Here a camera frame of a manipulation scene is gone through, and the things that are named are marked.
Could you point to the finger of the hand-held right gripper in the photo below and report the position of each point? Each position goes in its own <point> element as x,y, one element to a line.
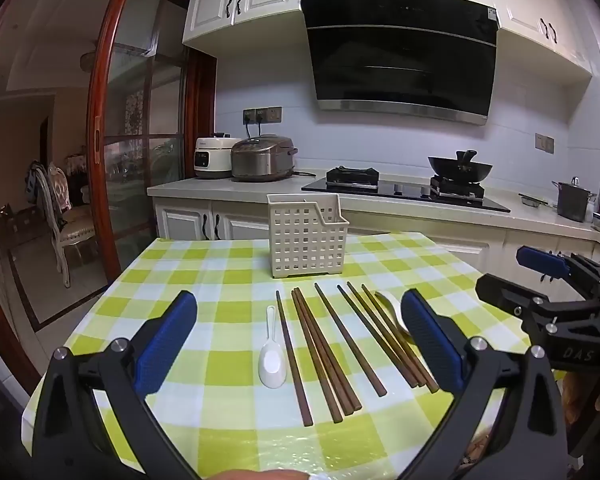
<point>500,290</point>
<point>540,260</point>

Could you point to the ornate white chair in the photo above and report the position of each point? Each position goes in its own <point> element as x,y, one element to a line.
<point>62,210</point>

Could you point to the brown metallic rice cooker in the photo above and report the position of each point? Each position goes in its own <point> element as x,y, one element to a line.
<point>260,160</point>

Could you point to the black wok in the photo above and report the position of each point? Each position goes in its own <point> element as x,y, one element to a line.
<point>460,167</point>

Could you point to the red wooden door frame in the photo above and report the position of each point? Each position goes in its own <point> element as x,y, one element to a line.
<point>5,350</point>

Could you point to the metal strainer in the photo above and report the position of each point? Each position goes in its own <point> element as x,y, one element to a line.
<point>532,201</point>

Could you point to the wall socket panel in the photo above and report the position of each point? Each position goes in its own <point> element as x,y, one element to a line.
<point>264,115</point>

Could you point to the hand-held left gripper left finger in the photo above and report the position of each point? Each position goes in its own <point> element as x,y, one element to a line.
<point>165,345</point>

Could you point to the wall switch plate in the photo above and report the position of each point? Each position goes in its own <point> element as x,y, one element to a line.
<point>544,143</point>

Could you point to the dark garment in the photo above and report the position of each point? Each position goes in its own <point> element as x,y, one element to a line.
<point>32,180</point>

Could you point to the black burner grate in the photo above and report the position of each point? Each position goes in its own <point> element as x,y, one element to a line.
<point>457,187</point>
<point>352,175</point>

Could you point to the white ceramic spoon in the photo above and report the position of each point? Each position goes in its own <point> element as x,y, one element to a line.
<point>271,365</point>
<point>387,305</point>

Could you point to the white electric cooker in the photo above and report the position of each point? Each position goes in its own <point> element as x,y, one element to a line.
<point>212,157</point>

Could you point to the person's left hand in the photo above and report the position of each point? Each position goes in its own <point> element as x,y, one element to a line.
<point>255,476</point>

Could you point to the ceiling lamp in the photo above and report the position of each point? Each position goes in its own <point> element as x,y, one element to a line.
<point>94,57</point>

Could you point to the black glass range hood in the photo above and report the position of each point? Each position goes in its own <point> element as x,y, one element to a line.
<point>400,50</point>

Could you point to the white perforated plastic utensil holder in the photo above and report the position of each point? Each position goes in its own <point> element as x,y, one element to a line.
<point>305,240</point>

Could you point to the red wood-framed glass door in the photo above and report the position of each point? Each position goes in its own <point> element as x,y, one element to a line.
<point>130,160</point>

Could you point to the steel pot with lid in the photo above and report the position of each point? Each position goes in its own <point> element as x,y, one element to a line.
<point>572,202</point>

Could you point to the white stone kitchen countertop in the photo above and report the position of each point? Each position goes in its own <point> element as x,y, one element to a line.
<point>280,185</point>

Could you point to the white wall cabinet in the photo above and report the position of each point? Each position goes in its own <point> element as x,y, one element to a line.
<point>240,5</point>
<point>535,5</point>

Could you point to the white base cabinet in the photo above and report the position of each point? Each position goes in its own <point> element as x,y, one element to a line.
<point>180,220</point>

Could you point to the black glass gas cooktop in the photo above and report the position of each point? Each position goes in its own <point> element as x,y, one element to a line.
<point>405,195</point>

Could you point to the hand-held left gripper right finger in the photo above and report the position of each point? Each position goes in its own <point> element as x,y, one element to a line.
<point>430,340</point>

